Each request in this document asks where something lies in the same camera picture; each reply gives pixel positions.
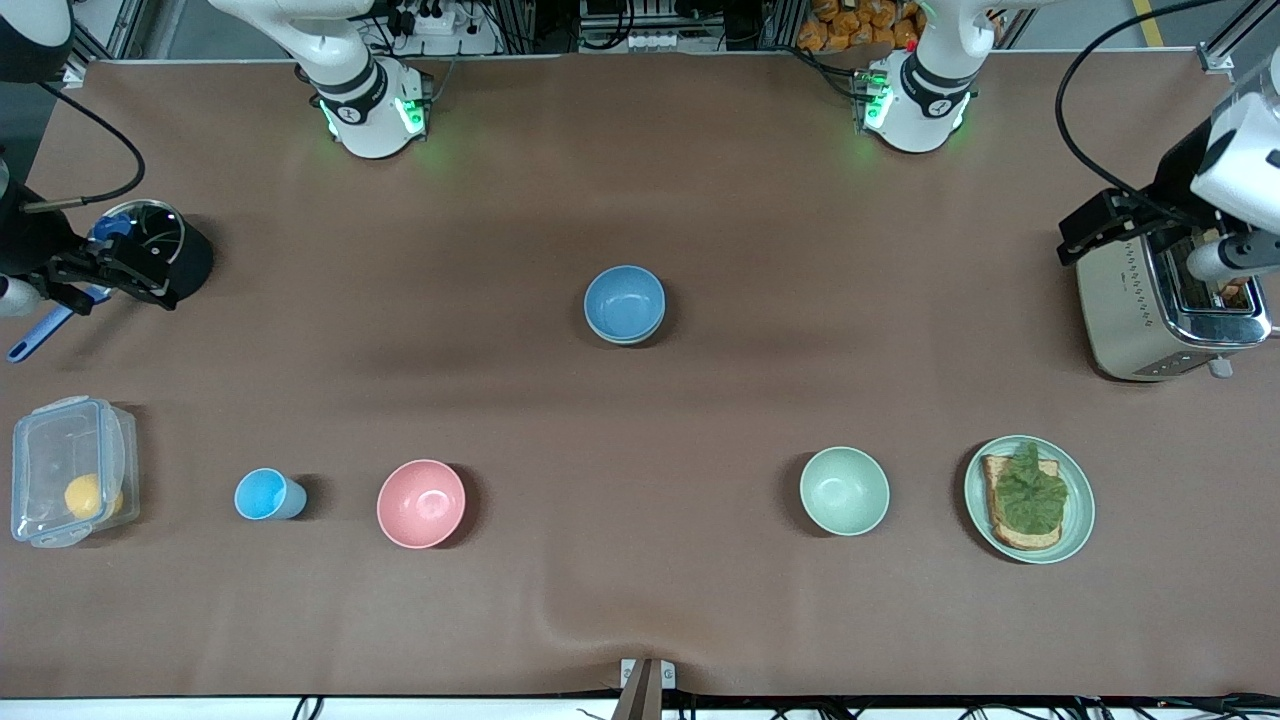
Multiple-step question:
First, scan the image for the blue bowl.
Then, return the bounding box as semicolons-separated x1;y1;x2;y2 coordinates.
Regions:
583;264;668;342

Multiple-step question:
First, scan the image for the pale green bowl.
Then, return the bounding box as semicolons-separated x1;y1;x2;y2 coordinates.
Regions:
799;446;891;538
587;318;666;348

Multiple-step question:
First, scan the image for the pink bowl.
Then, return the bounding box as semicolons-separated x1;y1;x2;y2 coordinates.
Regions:
376;459;468;550

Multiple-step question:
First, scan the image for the silver toaster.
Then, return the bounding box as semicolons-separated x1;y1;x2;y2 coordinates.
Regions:
1077;225;1274;383

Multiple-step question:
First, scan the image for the black cylindrical pot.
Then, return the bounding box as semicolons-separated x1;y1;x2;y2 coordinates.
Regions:
85;198;215;305

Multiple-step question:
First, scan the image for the clear plastic lidded container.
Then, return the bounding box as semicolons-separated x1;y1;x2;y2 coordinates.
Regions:
10;395;141;549

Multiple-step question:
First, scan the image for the yellow lemon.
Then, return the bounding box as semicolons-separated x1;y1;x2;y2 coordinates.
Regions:
64;473;125;521

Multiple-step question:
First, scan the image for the green lettuce leaf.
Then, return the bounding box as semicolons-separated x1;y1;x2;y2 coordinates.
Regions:
995;441;1070;536

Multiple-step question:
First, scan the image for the pale green plate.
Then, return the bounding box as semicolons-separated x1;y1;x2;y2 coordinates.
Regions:
964;435;1097;566

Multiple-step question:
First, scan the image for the blue cup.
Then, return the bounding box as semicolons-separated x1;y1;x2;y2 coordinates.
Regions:
234;467;308;522

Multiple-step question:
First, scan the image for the toast slice with crust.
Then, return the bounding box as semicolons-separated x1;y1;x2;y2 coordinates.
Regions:
981;454;1064;552

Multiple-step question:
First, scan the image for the orange snack bag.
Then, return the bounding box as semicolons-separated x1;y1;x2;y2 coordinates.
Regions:
796;0;926;54

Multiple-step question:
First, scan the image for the brown table mat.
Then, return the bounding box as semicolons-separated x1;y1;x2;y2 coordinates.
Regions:
0;55;1280;699

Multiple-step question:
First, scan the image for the blue utensil handle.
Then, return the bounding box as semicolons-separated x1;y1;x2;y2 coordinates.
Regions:
7;214;133;364

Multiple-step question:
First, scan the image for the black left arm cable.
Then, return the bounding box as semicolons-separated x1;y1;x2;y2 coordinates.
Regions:
1056;0;1256;219

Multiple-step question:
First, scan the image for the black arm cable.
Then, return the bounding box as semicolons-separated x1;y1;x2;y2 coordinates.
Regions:
22;82;147;213
1056;0;1256;219

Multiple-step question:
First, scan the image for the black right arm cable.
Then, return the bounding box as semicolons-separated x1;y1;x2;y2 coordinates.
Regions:
22;82;147;213

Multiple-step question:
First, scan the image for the aluminium frame profile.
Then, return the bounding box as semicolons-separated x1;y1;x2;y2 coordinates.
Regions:
1195;0;1276;73

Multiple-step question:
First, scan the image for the metal table edge bracket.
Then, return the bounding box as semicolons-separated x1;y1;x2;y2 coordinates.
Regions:
619;657;677;720

